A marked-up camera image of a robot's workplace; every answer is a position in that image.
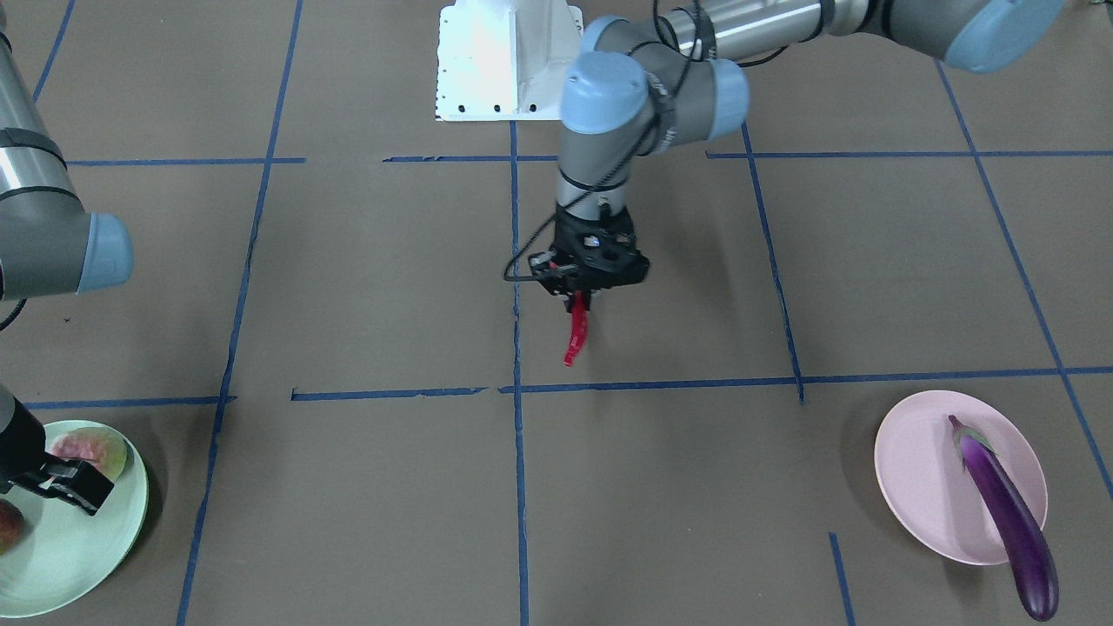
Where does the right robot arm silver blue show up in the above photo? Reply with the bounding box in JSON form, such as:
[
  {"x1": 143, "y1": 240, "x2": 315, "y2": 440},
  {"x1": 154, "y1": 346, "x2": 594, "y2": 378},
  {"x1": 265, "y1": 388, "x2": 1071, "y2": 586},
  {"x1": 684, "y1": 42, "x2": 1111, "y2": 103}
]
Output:
[{"x1": 1, "y1": 39, "x2": 135, "y2": 516}]

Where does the green plate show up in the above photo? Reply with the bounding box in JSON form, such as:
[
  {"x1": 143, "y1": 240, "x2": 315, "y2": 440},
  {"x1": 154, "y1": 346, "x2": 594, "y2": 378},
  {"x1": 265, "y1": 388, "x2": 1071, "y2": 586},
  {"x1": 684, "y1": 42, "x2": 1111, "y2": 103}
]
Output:
[{"x1": 1, "y1": 420, "x2": 150, "y2": 618}]

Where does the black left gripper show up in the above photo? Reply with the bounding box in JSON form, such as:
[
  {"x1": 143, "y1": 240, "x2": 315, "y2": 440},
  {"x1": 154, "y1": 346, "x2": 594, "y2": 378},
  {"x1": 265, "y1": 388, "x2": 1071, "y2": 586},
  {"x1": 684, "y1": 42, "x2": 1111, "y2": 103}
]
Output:
[{"x1": 551, "y1": 206, "x2": 650, "y2": 316}]

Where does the green pink peach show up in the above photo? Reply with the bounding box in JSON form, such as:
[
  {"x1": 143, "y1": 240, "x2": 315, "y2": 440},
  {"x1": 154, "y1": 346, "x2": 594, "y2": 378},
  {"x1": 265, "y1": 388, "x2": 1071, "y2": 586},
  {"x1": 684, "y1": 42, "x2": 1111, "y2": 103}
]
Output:
[{"x1": 48, "y1": 427, "x2": 129, "y2": 483}]

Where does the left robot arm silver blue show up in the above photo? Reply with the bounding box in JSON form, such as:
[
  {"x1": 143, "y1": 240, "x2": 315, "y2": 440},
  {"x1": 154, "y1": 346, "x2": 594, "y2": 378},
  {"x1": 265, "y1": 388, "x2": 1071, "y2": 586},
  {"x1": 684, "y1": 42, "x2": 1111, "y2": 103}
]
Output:
[{"x1": 528, "y1": 1, "x2": 1063, "y2": 316}]

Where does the pink plate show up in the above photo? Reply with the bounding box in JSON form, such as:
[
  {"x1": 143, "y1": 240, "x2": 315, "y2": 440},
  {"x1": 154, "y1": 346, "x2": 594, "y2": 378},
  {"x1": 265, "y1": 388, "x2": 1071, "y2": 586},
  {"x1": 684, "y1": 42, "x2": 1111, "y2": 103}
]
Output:
[{"x1": 874, "y1": 390, "x2": 1048, "y2": 566}]

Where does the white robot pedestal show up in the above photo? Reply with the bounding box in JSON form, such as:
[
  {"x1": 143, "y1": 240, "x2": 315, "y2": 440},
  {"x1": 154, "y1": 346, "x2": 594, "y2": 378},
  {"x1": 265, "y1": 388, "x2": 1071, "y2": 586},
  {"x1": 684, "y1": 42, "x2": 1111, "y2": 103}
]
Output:
[{"x1": 435, "y1": 1, "x2": 585, "y2": 123}]

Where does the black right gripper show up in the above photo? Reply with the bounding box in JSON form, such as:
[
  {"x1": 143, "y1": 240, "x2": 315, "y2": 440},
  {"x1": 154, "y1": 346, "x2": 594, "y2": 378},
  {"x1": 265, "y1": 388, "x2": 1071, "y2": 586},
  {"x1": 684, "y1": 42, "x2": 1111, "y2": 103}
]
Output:
[{"x1": 1, "y1": 387, "x2": 114, "y2": 516}]

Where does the red chili pepper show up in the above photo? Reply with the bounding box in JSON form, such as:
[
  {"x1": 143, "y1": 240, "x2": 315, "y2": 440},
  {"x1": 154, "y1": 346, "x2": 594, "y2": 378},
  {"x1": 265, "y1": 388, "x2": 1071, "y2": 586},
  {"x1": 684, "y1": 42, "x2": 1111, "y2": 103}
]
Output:
[{"x1": 563, "y1": 301, "x2": 590, "y2": 368}]

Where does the purple eggplant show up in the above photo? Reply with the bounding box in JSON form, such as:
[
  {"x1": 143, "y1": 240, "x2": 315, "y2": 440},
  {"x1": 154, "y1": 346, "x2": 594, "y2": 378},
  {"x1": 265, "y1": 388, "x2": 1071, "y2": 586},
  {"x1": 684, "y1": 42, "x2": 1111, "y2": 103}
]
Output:
[{"x1": 947, "y1": 415, "x2": 1060, "y2": 622}]

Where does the red apple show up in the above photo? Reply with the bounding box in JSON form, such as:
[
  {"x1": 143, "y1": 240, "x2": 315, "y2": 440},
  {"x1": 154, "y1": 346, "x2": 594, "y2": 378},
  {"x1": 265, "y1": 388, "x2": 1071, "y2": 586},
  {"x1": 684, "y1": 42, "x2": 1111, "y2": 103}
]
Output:
[{"x1": 0, "y1": 499, "x2": 24, "y2": 555}]

